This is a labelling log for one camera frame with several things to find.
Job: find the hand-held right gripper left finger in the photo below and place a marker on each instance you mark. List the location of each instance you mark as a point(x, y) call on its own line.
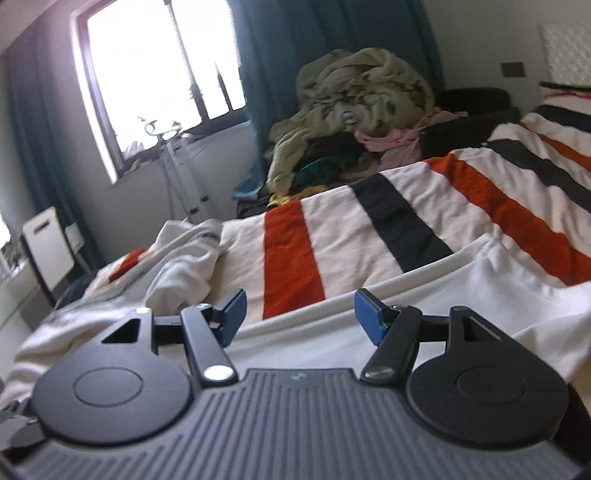
point(234, 318)

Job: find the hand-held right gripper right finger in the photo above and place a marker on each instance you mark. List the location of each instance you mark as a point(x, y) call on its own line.
point(367, 319)

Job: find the white shirt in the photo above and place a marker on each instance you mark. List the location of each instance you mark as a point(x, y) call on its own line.
point(461, 300)

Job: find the pile of clothes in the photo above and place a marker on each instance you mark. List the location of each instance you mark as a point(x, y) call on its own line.
point(360, 92)

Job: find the crumpled white printed garment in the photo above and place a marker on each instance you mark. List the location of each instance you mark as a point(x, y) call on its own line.
point(184, 263)

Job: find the orange black white striped blanket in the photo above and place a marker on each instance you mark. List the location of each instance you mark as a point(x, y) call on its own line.
point(341, 230)

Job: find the blue cloth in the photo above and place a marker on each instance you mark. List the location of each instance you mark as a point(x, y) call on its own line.
point(248, 184)

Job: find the white drying rack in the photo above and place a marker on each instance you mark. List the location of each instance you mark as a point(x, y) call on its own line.
point(184, 170)

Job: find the green cloth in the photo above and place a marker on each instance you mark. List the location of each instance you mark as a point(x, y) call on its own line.
point(318, 170)

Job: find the pink cloth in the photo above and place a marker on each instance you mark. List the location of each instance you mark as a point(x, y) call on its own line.
point(397, 141)

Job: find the white folding chair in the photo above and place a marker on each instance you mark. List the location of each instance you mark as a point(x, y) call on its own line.
point(48, 244)

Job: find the black armchair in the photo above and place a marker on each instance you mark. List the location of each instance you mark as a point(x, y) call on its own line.
point(471, 108)

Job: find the window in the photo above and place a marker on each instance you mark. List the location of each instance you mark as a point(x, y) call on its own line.
point(157, 78)

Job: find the teal curtain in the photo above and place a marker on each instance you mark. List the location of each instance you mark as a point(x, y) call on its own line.
point(272, 46)
point(41, 152)

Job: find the white patterned pillow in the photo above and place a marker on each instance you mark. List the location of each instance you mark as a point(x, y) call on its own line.
point(565, 50)

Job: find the dark wall switch panel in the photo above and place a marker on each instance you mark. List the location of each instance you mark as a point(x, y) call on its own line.
point(512, 69)

